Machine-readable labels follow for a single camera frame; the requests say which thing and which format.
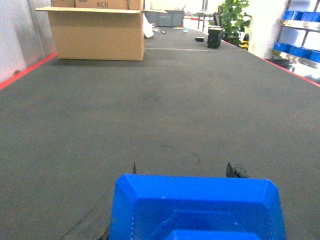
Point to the large cardboard box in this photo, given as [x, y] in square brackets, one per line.
[97, 29]

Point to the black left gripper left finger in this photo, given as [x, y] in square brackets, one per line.
[134, 169]

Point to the green potted plant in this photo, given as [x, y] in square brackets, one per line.
[234, 19]

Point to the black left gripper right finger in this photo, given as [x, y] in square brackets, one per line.
[236, 171]

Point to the yellow black striped bollard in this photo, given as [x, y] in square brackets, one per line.
[245, 42]

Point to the steel shelf with blue bins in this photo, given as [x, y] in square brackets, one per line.
[297, 47]

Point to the grey plastic crate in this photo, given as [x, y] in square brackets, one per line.
[172, 18]

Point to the black office chair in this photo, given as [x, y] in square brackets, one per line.
[217, 16]

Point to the black box device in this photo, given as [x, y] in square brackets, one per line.
[214, 37]

